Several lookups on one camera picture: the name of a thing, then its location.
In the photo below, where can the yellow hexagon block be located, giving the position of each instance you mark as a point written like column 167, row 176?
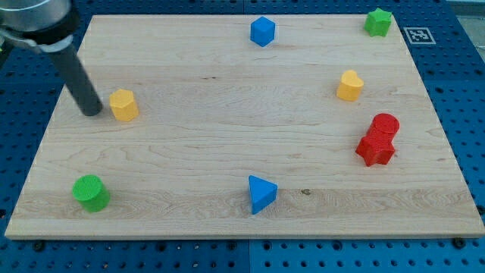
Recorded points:
column 123, row 105

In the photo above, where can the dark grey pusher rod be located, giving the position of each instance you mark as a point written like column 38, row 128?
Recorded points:
column 76, row 80

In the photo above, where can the yellow heart block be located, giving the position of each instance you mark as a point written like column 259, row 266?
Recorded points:
column 350, row 86

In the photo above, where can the light wooden board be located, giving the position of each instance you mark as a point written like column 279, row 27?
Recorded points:
column 214, row 108

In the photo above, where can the blue triangle block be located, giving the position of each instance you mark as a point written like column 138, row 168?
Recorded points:
column 262, row 193

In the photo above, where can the blue cube block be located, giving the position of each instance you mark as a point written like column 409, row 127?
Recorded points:
column 262, row 31

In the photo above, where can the red star block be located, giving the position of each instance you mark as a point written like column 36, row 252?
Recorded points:
column 376, row 148

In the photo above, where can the red cylinder block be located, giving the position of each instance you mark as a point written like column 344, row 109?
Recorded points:
column 384, row 125

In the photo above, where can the green cylinder block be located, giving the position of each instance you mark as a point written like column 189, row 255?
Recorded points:
column 90, row 192

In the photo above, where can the green star block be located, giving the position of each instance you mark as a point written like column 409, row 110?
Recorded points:
column 378, row 22

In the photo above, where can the white fiducial marker tag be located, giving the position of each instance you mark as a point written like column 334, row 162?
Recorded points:
column 419, row 36

